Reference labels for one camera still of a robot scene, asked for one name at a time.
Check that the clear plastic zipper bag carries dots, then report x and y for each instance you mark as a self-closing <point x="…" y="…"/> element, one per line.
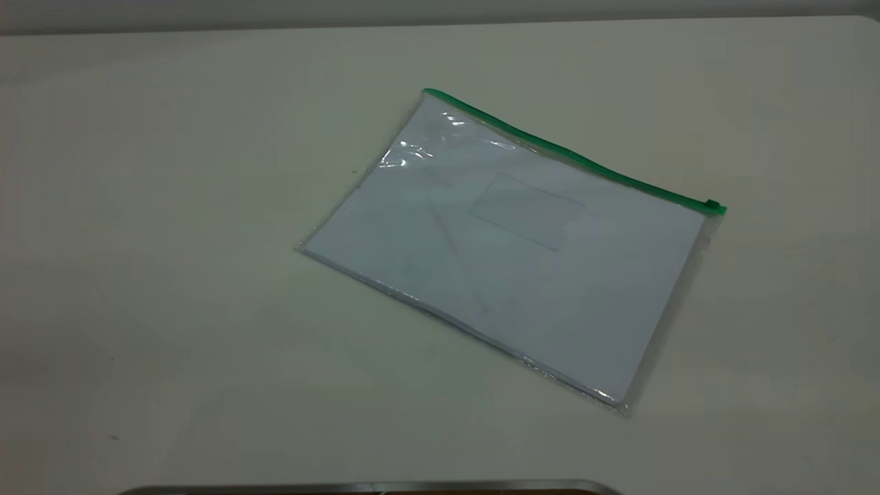
<point x="522" y="261"/>

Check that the green zipper slider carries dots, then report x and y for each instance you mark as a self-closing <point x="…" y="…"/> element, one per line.
<point x="713" y="205"/>

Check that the silver metal frame edge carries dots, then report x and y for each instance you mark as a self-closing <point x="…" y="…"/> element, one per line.
<point x="371" y="488"/>

